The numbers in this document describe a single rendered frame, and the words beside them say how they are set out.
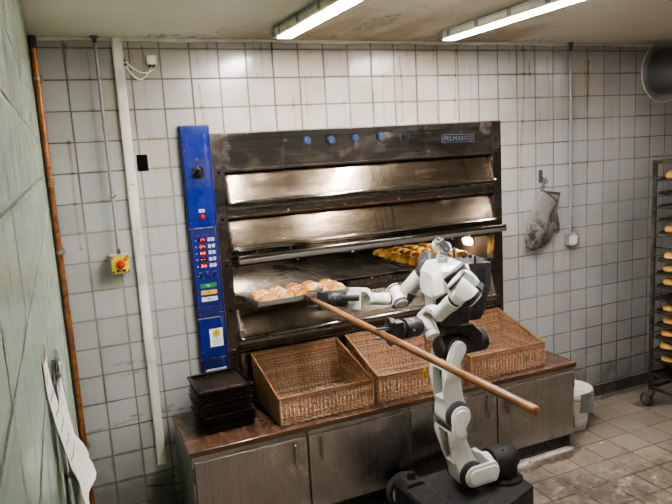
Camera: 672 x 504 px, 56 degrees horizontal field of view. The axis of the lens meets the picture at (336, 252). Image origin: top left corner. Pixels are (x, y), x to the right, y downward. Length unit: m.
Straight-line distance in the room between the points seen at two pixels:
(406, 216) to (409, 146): 0.44
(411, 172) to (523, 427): 1.71
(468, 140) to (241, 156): 1.52
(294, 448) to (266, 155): 1.61
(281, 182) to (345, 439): 1.47
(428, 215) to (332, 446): 1.57
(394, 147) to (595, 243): 1.80
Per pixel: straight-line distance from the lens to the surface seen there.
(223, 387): 3.38
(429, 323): 2.84
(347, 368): 3.83
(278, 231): 3.70
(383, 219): 3.97
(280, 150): 3.70
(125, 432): 3.79
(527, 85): 4.58
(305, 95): 3.76
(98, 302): 3.57
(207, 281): 3.60
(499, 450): 3.66
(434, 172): 4.13
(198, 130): 3.54
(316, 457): 3.52
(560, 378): 4.28
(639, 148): 5.29
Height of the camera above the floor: 1.99
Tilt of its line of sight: 9 degrees down
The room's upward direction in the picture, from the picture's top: 3 degrees counter-clockwise
